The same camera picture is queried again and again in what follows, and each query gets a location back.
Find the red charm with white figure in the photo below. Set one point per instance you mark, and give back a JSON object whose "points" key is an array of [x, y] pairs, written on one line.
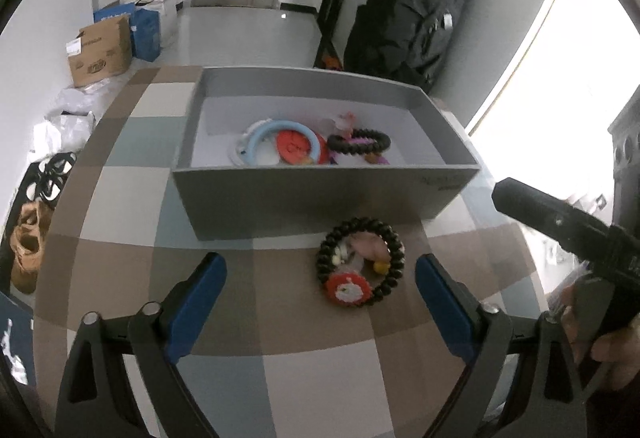
{"points": [[347, 290]]}

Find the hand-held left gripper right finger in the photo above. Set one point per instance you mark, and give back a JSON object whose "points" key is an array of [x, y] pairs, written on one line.
{"points": [[445, 313]]}

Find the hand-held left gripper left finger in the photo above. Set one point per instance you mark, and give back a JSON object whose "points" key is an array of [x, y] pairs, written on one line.
{"points": [[200, 308]]}

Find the white plastic bags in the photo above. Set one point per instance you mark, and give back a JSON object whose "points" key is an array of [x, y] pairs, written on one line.
{"points": [[70, 127]]}

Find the black white patterned slipper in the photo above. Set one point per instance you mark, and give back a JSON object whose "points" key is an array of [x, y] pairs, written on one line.
{"points": [[50, 172]]}

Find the blue shopping bag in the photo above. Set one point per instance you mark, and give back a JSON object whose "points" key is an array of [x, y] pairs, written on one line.
{"points": [[147, 35]]}

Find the grey cardboard storage box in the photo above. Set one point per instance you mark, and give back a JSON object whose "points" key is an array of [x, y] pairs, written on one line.
{"points": [[300, 198]]}

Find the black backpack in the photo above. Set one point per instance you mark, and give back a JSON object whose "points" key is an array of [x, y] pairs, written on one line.
{"points": [[410, 17]]}

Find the checked tablecloth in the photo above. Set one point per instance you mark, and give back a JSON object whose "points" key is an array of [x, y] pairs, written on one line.
{"points": [[310, 393]]}

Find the brown cardboard box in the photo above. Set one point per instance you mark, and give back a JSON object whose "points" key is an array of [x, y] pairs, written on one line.
{"points": [[100, 52]]}

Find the dark blue printed bag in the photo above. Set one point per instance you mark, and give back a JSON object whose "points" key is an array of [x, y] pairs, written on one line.
{"points": [[17, 338]]}

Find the red round charm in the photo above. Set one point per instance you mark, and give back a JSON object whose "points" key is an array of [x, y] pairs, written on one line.
{"points": [[295, 147]]}

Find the pale pink small charm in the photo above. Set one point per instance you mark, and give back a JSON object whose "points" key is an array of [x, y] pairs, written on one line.
{"points": [[345, 121]]}

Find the brown sandal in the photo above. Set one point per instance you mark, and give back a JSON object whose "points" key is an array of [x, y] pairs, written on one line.
{"points": [[30, 243]]}

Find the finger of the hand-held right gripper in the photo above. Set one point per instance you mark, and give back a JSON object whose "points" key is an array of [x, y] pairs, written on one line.
{"points": [[545, 215]]}

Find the person's right hand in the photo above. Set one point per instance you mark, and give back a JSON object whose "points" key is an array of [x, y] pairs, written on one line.
{"points": [[617, 358]]}

